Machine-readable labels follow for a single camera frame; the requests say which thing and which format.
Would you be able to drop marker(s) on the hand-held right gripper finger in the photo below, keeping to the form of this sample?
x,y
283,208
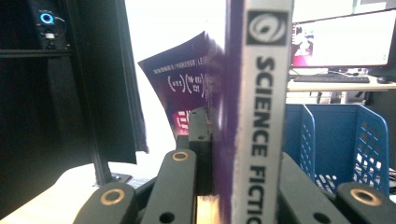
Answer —
x,y
201,149

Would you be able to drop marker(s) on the purple magazine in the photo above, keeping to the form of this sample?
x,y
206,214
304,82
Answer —
x,y
264,93

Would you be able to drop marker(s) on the blue plastic file rack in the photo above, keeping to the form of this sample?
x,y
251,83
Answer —
x,y
336,140

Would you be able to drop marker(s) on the black curtain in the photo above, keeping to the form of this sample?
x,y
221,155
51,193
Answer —
x,y
124,93

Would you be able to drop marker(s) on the light wooden desk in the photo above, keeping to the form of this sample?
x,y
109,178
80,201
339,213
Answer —
x,y
330,87

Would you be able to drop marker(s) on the black keyboard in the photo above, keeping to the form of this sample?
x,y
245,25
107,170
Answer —
x,y
331,79

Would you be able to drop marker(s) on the computer monitor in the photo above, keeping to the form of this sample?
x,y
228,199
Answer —
x,y
345,40

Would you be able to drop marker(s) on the black computer mouse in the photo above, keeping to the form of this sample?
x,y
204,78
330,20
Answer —
x,y
384,80

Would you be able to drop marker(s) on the black metal post with base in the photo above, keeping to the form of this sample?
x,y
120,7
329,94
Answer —
x,y
98,149

